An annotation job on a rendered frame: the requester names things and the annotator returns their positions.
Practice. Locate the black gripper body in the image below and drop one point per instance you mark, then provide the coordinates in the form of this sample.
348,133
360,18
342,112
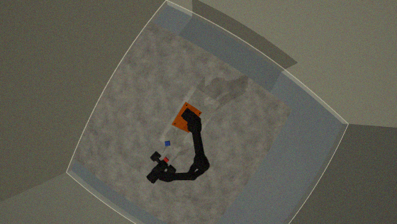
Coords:
155,156

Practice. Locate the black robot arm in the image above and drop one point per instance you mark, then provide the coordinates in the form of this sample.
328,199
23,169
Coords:
200,159

